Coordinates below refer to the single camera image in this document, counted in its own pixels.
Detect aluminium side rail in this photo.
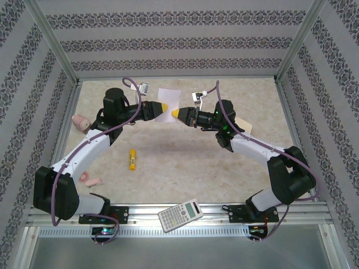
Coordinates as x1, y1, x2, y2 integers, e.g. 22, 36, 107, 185
274, 80, 320, 202
39, 80, 84, 205

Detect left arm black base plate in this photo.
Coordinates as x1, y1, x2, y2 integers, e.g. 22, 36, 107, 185
78, 206, 130, 225

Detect grey metal panel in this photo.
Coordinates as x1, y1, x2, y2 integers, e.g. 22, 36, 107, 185
27, 236, 334, 269

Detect aluminium front rail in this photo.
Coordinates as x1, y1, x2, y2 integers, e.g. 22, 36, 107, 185
26, 203, 333, 226

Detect aluminium lower frame bar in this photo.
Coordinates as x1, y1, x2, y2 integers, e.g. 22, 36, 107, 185
319, 224, 343, 269
15, 226, 39, 269

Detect grey scientific calculator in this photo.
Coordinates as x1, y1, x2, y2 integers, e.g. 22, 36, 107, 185
158, 198, 204, 233

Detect perforated metal cable tray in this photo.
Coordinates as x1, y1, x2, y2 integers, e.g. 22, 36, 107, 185
38, 226, 250, 238

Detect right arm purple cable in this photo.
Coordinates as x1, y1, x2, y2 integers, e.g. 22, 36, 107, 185
206, 80, 322, 244

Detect aluminium frame post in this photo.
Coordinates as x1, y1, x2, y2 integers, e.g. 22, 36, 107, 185
274, 0, 329, 84
24, 0, 82, 86

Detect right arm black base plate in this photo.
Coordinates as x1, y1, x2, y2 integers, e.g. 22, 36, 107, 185
228, 203, 280, 224

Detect pink envelope with cream flap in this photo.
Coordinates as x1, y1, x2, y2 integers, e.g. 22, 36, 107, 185
234, 117, 254, 134

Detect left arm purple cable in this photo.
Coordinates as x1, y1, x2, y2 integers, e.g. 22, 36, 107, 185
51, 77, 141, 245

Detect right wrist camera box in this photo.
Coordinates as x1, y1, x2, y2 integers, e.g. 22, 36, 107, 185
191, 90, 208, 104

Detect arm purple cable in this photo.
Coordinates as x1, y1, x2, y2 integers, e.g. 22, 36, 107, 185
206, 80, 322, 244
51, 77, 141, 245

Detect white letter paper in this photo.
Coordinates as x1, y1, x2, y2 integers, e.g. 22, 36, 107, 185
154, 88, 181, 123

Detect yellow glue stick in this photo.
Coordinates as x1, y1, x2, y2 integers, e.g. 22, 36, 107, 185
128, 149, 137, 171

